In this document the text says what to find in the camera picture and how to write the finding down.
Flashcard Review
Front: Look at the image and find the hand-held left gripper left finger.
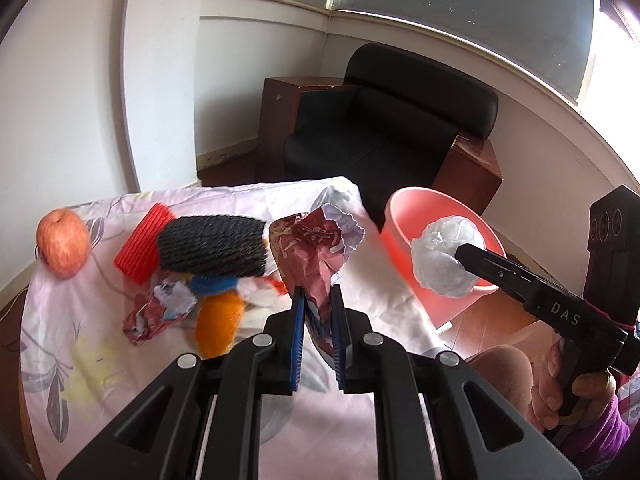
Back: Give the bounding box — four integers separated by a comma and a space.
57, 285, 307, 480

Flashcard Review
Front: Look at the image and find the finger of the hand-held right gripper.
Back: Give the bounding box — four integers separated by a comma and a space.
454, 243, 538, 311

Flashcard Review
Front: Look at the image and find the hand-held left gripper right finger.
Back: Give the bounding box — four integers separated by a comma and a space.
330, 284, 583, 480

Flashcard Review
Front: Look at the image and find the large red paper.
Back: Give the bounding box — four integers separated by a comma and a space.
268, 203, 367, 362

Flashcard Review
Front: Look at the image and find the orange foam fruit net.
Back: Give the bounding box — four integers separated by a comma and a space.
194, 290, 246, 360

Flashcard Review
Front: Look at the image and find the blue foam fruit net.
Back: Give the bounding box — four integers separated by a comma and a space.
189, 274, 240, 295

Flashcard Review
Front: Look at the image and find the pink plastic bucket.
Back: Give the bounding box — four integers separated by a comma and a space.
379, 187, 508, 335

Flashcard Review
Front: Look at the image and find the black foam fruit net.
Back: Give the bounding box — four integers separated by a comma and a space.
157, 215, 269, 279

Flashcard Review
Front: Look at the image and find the person's right hand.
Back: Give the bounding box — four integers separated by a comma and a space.
530, 340, 621, 433

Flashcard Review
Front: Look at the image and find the floral white tablecloth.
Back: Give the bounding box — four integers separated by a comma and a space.
20, 176, 453, 480

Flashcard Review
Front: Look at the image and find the person's bare knee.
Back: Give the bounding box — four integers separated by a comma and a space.
471, 345, 540, 433

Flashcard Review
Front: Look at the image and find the small crumpled red paper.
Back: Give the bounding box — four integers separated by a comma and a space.
122, 280, 199, 345

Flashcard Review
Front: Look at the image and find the black leather wooden armchair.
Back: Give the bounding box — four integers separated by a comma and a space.
257, 42, 503, 222

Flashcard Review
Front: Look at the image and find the red foam fruit net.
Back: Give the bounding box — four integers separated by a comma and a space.
113, 202, 176, 283

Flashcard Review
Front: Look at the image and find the red apple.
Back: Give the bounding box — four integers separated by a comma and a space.
36, 208, 92, 278

